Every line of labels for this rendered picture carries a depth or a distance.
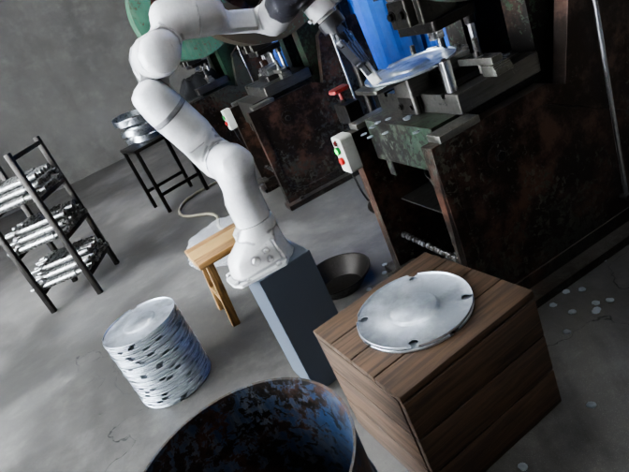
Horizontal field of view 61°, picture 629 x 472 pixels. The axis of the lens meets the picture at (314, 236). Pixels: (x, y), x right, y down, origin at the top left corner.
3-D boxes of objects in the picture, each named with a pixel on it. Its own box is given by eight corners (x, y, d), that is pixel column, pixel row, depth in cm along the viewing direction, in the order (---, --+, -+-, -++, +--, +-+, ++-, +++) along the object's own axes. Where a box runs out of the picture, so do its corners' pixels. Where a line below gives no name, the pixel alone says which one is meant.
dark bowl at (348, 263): (326, 319, 206) (319, 304, 204) (298, 292, 233) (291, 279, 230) (388, 279, 213) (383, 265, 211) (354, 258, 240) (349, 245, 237)
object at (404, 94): (389, 133, 159) (374, 90, 153) (367, 129, 171) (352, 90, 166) (455, 96, 165) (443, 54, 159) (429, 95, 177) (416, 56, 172)
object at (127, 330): (107, 361, 182) (105, 360, 181) (100, 329, 207) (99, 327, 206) (182, 316, 189) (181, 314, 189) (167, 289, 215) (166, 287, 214)
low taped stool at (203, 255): (233, 329, 228) (197, 265, 215) (217, 309, 249) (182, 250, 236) (299, 286, 238) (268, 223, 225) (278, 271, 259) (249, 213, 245)
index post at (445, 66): (451, 93, 150) (442, 60, 146) (445, 93, 152) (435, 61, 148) (459, 89, 150) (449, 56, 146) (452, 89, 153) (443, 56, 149)
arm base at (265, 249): (241, 294, 151) (219, 254, 145) (220, 276, 167) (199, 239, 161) (304, 253, 158) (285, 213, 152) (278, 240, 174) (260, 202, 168)
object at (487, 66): (497, 76, 147) (488, 39, 143) (458, 77, 162) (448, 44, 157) (513, 67, 148) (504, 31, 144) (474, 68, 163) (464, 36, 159)
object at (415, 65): (420, 51, 180) (419, 49, 180) (476, 45, 154) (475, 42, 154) (349, 87, 173) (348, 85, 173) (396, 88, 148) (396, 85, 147)
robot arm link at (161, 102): (162, 131, 135) (102, 81, 126) (149, 128, 150) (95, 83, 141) (210, 74, 138) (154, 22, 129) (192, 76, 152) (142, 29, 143)
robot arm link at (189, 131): (162, 130, 135) (147, 128, 151) (234, 191, 148) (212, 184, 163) (189, 97, 137) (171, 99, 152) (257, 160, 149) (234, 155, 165)
